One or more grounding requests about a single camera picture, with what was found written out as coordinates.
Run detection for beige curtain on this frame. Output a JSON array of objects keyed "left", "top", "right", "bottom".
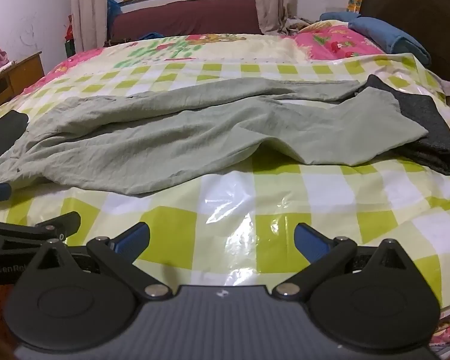
[
  {"left": 68, "top": 0, "right": 110, "bottom": 52},
  {"left": 251, "top": 0, "right": 299, "bottom": 35}
]

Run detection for light green pants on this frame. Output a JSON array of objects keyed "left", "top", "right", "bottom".
[{"left": 0, "top": 79, "right": 429, "bottom": 196}]

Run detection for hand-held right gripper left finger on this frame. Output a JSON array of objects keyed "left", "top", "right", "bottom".
[{"left": 32, "top": 222, "right": 173, "bottom": 301}]

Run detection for dark grey folded cloth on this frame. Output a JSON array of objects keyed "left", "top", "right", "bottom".
[{"left": 354, "top": 74, "right": 450, "bottom": 176}]

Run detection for blue folded cloth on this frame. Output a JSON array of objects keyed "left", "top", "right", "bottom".
[
  {"left": 348, "top": 17, "right": 433, "bottom": 65},
  {"left": 319, "top": 11, "right": 361, "bottom": 22}
]

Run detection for black cloth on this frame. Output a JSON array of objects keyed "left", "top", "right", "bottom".
[{"left": 0, "top": 112, "right": 29, "bottom": 158}]

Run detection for wooden desk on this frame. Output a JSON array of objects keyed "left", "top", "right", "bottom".
[{"left": 0, "top": 51, "right": 46, "bottom": 118}]

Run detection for blue bag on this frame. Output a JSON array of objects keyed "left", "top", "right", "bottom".
[{"left": 107, "top": 0, "right": 121, "bottom": 27}]

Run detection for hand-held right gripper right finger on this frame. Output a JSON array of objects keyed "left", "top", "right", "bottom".
[{"left": 272, "top": 222, "right": 411, "bottom": 302}]

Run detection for dark wooden headboard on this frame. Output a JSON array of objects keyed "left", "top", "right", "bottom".
[{"left": 359, "top": 0, "right": 450, "bottom": 121}]

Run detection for crumpled patterned cloth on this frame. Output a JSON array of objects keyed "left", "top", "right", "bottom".
[{"left": 281, "top": 16, "right": 324, "bottom": 35}]

